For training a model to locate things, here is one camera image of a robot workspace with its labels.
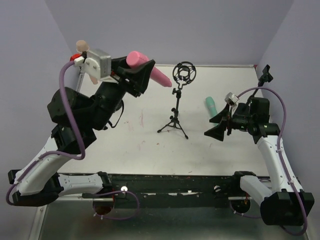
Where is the black round-base clip stand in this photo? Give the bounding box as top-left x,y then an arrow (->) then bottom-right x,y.
79,51 -> 125,113

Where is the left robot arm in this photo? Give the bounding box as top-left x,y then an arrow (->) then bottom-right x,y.
6,57 -> 155,207

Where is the aluminium extrusion frame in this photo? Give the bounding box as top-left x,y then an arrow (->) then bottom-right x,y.
28,70 -> 90,240

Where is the teal microphone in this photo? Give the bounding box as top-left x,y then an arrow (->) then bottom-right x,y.
205,96 -> 218,118

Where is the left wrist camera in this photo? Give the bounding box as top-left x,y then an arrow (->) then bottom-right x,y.
71,48 -> 112,82

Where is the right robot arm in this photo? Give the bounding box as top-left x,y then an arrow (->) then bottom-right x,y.
204,97 -> 315,226

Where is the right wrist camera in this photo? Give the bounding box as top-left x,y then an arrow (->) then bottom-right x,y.
224,92 -> 239,112

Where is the pink microphone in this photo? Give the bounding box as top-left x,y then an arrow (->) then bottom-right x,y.
125,50 -> 172,88

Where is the peach microphone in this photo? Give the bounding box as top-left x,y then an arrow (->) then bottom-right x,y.
75,40 -> 98,85

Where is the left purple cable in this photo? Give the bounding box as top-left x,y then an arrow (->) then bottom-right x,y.
5,61 -> 141,221

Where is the black tripod shock-mount stand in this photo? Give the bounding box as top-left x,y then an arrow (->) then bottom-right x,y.
157,61 -> 197,140

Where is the black front mounting rail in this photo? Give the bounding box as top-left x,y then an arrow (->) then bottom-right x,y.
82,172 -> 268,210

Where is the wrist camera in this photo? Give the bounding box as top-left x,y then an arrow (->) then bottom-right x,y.
224,92 -> 239,112
71,48 -> 112,82

